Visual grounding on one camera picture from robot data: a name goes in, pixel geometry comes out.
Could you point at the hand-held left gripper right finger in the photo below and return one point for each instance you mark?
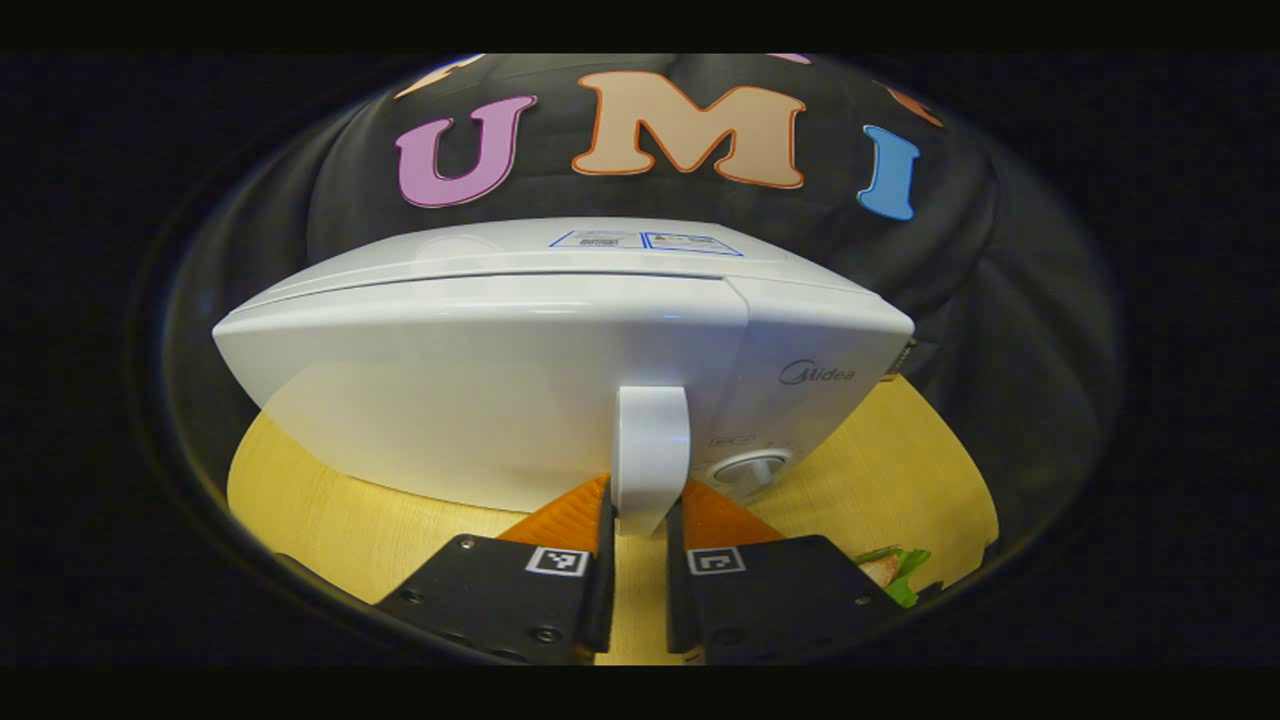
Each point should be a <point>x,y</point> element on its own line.
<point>676,590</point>

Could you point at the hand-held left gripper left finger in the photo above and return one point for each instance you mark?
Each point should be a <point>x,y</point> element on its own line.
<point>605,580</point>

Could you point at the sandwich with green lettuce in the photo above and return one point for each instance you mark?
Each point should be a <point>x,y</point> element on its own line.
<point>900,575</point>

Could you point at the white microwave oven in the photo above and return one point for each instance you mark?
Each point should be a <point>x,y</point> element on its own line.
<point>480,380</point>

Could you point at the black backdrop cloth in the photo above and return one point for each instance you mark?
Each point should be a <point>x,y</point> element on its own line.
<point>1000,300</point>

